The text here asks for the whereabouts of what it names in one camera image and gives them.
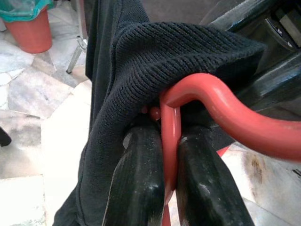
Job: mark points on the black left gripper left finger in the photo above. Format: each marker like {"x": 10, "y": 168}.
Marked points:
{"x": 138, "y": 183}

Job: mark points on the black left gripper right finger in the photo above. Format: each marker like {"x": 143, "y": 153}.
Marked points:
{"x": 207, "y": 188}

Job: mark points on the red plastic hanger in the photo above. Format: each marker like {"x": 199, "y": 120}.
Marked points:
{"x": 247, "y": 122}

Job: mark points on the black shirt with green logo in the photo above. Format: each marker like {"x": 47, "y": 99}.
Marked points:
{"x": 152, "y": 70}

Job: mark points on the silver metal clothes rack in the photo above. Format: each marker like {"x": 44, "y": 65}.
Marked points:
{"x": 76, "y": 50}

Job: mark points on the orange plastic bin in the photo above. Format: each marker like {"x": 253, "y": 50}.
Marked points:
{"x": 33, "y": 33}

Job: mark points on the teal bin liner bag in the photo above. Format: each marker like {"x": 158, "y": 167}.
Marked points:
{"x": 21, "y": 9}

